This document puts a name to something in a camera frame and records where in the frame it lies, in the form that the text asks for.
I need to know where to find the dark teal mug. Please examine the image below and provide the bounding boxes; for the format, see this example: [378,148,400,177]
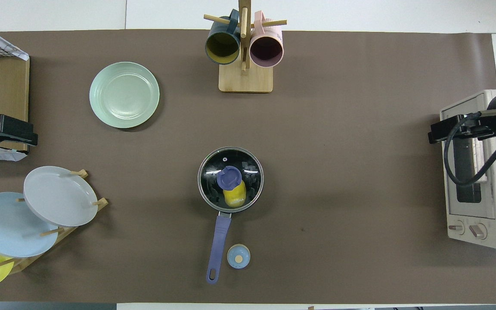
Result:
[205,9,241,65]

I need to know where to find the pink ribbed mug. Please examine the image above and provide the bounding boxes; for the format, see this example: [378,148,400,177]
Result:
[249,10,284,68]

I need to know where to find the mint green plate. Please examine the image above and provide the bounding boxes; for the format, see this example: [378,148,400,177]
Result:
[89,62,160,129]

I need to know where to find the brown table mat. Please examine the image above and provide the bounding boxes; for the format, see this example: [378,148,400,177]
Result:
[0,29,496,304]

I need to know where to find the light blue plate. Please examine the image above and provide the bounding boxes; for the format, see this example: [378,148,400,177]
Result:
[0,192,59,258]

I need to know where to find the wooden shelf unit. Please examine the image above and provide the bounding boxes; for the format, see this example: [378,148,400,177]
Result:
[0,32,30,152]

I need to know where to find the wooden mug tree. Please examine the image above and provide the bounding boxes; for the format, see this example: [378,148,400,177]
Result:
[204,0,288,93]

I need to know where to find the glass lid with blue knob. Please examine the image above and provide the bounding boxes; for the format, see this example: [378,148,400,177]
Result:
[197,146,264,214]

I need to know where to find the wooden plate rack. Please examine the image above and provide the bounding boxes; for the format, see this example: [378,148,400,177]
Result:
[0,169,109,274]

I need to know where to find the dark blue saucepan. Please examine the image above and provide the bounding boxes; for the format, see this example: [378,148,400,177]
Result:
[197,146,264,285]

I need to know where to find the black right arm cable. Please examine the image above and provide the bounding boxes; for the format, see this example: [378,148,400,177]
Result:
[444,108,496,186]

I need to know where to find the yellow potato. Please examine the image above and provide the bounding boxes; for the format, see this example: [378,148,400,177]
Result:
[223,181,247,208]

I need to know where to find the beige toaster oven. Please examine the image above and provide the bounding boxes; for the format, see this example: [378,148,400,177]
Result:
[440,90,496,250]

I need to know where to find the grey plate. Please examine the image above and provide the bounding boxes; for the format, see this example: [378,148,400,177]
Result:
[23,166,99,227]

